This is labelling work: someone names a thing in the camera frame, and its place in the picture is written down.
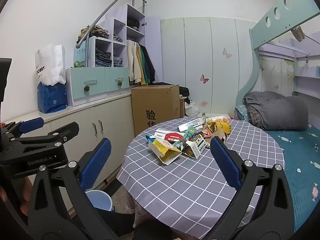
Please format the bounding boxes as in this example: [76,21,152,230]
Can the white plastic bag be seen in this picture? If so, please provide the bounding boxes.
[185,100,200,117]

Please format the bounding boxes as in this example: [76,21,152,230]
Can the blue woven bag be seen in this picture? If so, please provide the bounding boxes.
[37,82,68,114]

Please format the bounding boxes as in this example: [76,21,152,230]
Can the orange white snack bag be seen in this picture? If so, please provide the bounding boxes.
[207,115,229,124]

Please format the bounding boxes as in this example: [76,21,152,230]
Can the white paper bag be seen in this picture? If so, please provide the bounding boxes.
[35,44,66,86]

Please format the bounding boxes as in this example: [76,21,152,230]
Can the green hanging garment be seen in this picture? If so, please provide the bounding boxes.
[141,45,151,84]

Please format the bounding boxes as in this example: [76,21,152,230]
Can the teal printed bedsheet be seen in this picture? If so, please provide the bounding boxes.
[266,122,320,232]

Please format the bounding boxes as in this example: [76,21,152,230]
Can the teal bunk bed frame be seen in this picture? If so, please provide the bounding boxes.
[235,0,320,120]

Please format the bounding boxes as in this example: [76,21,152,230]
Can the large cardboard box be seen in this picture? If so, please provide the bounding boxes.
[131,84,181,137]

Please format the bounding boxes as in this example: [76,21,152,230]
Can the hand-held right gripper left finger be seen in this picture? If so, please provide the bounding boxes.
[27,138,118,240]

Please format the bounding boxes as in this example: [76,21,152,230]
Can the grey checked tablecloth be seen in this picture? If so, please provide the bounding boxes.
[116,117,286,233]

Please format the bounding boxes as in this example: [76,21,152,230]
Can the grey blanket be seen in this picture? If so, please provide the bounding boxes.
[244,91,309,131]

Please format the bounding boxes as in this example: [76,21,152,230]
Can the blue plaid pillow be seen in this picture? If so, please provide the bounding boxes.
[236,105,251,123]

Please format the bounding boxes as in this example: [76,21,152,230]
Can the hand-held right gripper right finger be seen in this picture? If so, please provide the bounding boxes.
[207,137,294,240]

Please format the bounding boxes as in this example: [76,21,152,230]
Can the long white tube box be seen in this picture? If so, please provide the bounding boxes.
[177,119,204,132]

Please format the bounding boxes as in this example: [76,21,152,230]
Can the small cardboard box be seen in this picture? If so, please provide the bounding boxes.
[179,97,187,117]

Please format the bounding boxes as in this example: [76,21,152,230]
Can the lilac stepped shelf unit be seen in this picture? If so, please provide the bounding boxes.
[74,4,161,86]

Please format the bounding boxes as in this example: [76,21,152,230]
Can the cream low cabinet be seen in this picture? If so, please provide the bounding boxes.
[0,90,137,218]

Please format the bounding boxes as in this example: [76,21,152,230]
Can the person's left hand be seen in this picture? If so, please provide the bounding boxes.
[0,179,30,217]

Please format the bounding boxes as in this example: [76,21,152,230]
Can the dark folded clothes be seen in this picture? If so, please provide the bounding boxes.
[95,51,112,67]

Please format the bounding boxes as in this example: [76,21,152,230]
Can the black hanging jacket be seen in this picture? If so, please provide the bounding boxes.
[145,45,156,83]

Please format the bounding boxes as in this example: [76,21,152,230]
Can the cream hanging jacket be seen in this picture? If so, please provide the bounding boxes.
[126,40,142,83]

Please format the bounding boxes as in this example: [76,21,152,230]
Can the white carton green print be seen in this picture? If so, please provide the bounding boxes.
[182,134,209,160]

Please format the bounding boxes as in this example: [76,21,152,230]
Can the grey metal handrail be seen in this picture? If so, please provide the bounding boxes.
[76,0,147,49]

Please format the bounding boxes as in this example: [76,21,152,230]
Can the person's black trouser leg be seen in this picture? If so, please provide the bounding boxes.
[95,208,175,240]

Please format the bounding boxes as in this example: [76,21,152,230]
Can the white panel wardrobe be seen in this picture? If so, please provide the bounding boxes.
[160,17,256,117]

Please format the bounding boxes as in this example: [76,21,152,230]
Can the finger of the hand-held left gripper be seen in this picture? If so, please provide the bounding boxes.
[0,117,45,143]
[15,122,80,155]

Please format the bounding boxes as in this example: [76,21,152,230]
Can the yellow white cardboard box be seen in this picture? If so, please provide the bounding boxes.
[147,139,183,166]

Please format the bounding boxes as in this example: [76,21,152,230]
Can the olive folded clothes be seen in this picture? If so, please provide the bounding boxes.
[79,26,110,40]

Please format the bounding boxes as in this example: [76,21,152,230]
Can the small teal packet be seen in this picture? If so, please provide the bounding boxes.
[184,126,198,141]

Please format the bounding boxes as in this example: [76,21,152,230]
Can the pale blue waste bin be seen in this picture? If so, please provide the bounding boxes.
[85,190,115,212]

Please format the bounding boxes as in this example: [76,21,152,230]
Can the mustard hanging garment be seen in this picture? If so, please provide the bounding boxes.
[139,44,147,85]

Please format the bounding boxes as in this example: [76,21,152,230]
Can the red white box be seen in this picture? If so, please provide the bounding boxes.
[164,132,187,143]

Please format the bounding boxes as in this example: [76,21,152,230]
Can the yellow packet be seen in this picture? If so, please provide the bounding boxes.
[208,122,232,136]

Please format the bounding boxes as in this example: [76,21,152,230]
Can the dark floor mat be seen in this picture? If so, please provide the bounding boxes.
[99,179,123,195]

